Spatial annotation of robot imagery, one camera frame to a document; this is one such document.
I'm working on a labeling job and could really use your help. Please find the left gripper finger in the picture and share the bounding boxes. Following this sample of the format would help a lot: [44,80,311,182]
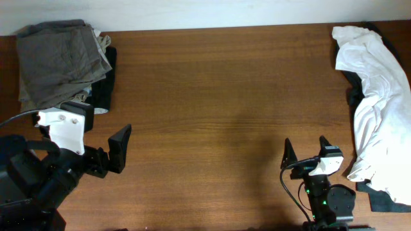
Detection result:
[31,112,50,138]
[108,124,132,174]

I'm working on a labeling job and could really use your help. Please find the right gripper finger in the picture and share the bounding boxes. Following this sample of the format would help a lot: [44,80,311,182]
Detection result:
[280,138,297,169]
[319,135,331,157]

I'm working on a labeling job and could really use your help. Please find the grey-green shorts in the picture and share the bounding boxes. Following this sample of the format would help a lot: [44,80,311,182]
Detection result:
[15,19,113,110]

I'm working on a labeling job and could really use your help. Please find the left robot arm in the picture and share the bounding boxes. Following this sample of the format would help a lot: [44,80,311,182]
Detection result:
[1,108,132,230]

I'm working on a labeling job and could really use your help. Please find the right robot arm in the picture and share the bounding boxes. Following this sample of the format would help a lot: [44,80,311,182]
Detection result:
[279,136,356,231]

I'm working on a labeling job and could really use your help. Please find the folded beige garment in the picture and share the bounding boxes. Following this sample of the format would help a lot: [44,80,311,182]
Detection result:
[19,29,112,113]

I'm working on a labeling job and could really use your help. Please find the folded black garment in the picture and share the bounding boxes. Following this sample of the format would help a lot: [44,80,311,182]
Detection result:
[85,46,117,114]

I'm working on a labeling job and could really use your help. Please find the white shirt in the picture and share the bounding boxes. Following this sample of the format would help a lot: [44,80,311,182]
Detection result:
[331,25,411,206]

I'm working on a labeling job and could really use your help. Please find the dark garment under white shirt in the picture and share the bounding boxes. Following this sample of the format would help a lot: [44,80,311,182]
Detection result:
[333,22,411,213]

